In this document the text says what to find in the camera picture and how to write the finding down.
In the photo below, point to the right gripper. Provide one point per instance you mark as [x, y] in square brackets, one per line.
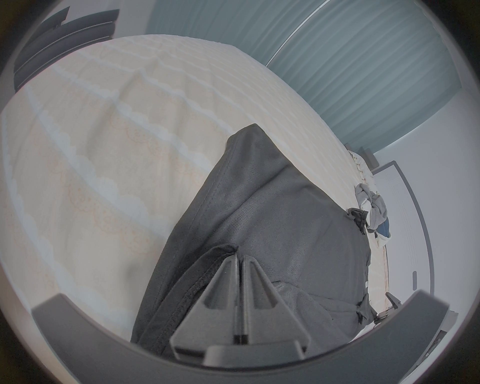
[392, 302]

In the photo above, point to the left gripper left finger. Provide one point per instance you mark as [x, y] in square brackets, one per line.
[213, 318]

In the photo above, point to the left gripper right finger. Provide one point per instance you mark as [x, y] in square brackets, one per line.
[266, 318]

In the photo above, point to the black chest of drawers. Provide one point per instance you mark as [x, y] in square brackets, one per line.
[67, 41]

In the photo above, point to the bed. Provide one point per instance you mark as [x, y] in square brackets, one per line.
[112, 150]

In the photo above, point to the grey bedside table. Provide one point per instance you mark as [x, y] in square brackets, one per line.
[369, 157]

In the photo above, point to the blue-green curtain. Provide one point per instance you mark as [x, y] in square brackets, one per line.
[225, 26]
[367, 75]

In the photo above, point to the white printed pillow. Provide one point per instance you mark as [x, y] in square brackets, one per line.
[362, 168]

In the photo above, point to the pile of clothes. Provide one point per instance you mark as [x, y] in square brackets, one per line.
[377, 210]

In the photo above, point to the black T-shirt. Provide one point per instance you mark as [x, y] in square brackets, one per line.
[281, 217]

